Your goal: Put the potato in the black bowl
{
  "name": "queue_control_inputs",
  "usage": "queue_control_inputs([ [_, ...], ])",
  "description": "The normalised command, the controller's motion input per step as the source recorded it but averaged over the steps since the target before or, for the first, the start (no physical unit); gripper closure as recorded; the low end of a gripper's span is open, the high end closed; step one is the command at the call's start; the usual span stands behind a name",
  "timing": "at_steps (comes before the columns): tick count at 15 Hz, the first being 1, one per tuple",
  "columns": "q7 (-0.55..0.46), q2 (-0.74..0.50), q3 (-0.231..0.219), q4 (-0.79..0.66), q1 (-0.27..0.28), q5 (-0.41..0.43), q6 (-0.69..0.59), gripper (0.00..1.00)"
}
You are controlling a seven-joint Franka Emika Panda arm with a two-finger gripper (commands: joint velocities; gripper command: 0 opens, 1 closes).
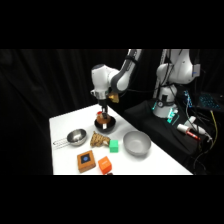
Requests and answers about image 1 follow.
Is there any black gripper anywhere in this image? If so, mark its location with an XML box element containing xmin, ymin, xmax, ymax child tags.
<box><xmin>98</xmin><ymin>98</ymin><xmax>113</xmax><ymax>129</ymax></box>

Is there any black bowl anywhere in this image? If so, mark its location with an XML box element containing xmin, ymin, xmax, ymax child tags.
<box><xmin>94</xmin><ymin>115</ymin><xmax>117</xmax><ymax>134</ymax></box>

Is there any grey bowl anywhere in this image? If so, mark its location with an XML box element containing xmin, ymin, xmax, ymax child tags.
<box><xmin>122</xmin><ymin>130</ymin><xmax>152</xmax><ymax>157</ymax></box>

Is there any brown woven block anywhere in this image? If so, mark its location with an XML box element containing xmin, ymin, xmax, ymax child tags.
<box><xmin>89</xmin><ymin>130</ymin><xmax>111</xmax><ymax>149</ymax></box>

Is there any green cube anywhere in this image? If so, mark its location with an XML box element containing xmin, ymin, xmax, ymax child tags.
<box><xmin>109</xmin><ymin>139</ymin><xmax>120</xmax><ymax>154</ymax></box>

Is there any black robot stand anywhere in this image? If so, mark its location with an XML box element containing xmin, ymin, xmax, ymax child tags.
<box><xmin>122</xmin><ymin>98</ymin><xmax>202</xmax><ymax>158</ymax></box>

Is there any orange block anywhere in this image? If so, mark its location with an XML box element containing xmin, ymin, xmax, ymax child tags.
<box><xmin>97</xmin><ymin>155</ymin><xmax>114</xmax><ymax>175</ymax></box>

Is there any brown box with blue square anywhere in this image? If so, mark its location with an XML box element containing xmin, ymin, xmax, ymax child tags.
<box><xmin>76</xmin><ymin>149</ymin><xmax>97</xmax><ymax>174</ymax></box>

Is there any teal lit control box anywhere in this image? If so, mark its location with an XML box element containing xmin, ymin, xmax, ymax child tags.
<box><xmin>166</xmin><ymin>107</ymin><xmax>181</xmax><ymax>125</ymax></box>

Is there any white cylinder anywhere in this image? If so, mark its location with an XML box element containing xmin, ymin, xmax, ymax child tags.
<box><xmin>176</xmin><ymin>123</ymin><xmax>190</xmax><ymax>134</ymax></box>

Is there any white pole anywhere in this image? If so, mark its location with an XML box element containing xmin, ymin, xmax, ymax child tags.
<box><xmin>154</xmin><ymin>49</ymin><xmax>168</xmax><ymax>101</ymax></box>

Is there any blue lit device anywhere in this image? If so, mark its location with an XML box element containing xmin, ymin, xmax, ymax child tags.
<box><xmin>182</xmin><ymin>89</ymin><xmax>195</xmax><ymax>109</ymax></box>

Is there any red marker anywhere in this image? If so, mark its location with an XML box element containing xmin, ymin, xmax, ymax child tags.
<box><xmin>186</xmin><ymin>130</ymin><xmax>202</xmax><ymax>141</ymax></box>

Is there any backlit keyboard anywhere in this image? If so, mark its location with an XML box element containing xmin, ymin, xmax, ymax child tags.
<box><xmin>199</xmin><ymin>94</ymin><xmax>223</xmax><ymax>111</ymax></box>

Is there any brass camera mount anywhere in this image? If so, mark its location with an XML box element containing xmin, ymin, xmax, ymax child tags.
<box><xmin>107</xmin><ymin>93</ymin><xmax>121</xmax><ymax>104</ymax></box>

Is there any silver pot with wire handle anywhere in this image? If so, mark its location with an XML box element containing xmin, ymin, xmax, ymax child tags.
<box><xmin>52</xmin><ymin>128</ymin><xmax>89</xmax><ymax>150</ymax></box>

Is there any yellow cable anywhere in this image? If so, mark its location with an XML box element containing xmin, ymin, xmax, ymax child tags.
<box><xmin>210</xmin><ymin>109</ymin><xmax>220</xmax><ymax>142</ymax></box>

